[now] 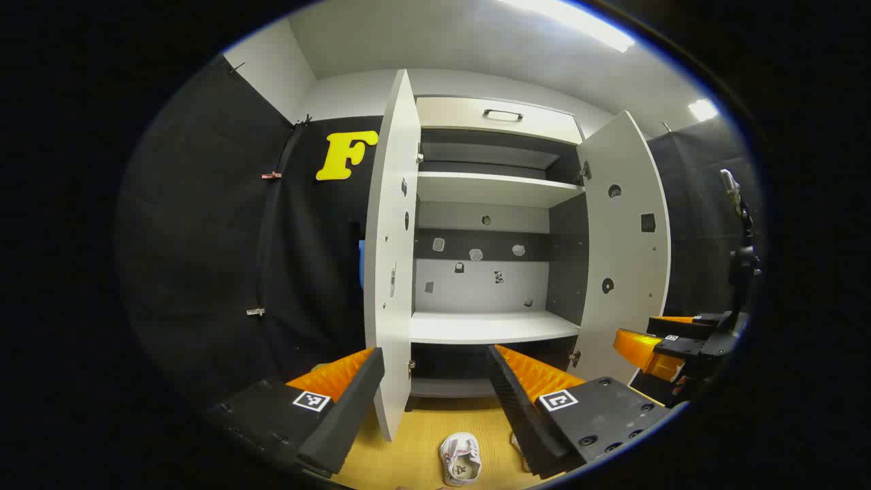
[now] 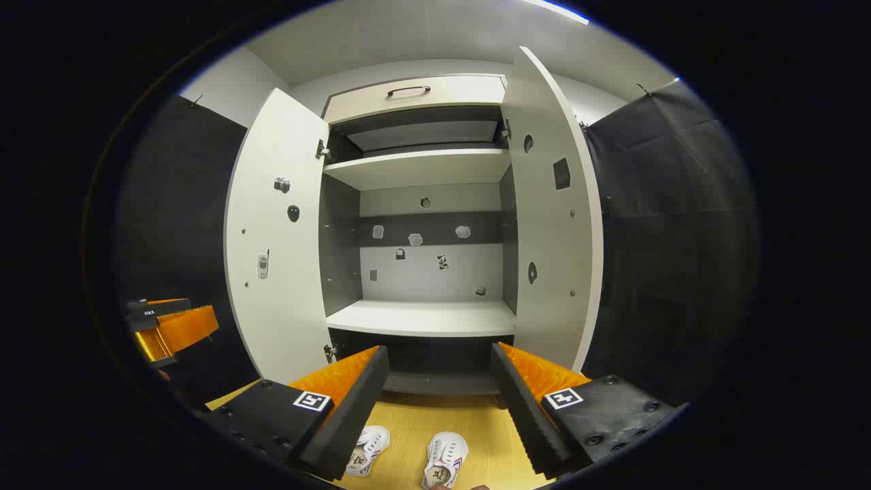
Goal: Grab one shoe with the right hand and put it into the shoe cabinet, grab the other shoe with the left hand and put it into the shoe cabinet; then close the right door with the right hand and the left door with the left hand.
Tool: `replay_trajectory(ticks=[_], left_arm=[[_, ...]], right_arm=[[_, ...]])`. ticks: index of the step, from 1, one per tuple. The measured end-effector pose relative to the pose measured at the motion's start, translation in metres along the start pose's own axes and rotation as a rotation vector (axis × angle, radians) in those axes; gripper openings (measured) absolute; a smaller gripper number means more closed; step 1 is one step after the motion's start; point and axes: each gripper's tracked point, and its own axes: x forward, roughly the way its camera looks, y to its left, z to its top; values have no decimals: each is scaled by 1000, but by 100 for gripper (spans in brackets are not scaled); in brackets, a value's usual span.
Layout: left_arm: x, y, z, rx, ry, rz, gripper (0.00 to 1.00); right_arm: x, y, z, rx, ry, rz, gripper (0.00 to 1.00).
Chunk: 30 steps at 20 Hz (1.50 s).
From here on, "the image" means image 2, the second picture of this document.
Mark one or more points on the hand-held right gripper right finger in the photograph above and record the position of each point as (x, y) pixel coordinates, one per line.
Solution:
(524, 415)

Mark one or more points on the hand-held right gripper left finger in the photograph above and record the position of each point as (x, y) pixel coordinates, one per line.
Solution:
(354, 415)

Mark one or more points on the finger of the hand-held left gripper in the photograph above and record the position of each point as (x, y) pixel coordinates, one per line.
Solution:
(187, 327)
(146, 313)

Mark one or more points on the white canvas shoe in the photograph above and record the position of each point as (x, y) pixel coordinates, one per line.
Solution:
(446, 456)
(371, 446)

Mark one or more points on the white shoe cabinet door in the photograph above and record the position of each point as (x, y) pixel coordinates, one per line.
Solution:
(286, 327)
(551, 224)

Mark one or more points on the white cabinet drawer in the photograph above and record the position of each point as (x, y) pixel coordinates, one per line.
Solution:
(463, 92)

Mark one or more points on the black backdrop cloth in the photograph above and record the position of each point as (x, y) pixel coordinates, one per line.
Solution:
(680, 238)

